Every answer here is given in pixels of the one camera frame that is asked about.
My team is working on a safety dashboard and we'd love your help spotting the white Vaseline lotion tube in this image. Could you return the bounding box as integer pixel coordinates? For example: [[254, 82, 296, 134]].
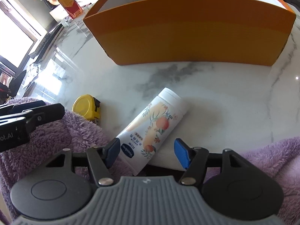
[[117, 87, 188, 176]]

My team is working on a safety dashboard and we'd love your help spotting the yellow tape measure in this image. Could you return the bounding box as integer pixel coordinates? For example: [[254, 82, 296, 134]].
[[72, 94, 101, 125]]

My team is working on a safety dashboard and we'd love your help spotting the black keyboard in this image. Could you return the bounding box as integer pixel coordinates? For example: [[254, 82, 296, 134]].
[[28, 23, 64, 64]]

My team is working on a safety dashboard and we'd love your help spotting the purple fluffy blanket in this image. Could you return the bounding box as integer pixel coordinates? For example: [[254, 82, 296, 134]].
[[1, 110, 299, 224]]

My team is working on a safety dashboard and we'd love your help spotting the red yellow carton box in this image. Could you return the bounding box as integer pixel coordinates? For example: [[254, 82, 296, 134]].
[[57, 0, 83, 19]]

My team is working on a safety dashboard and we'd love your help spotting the large orange cardboard box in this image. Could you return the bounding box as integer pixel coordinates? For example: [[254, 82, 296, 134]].
[[83, 0, 296, 66]]

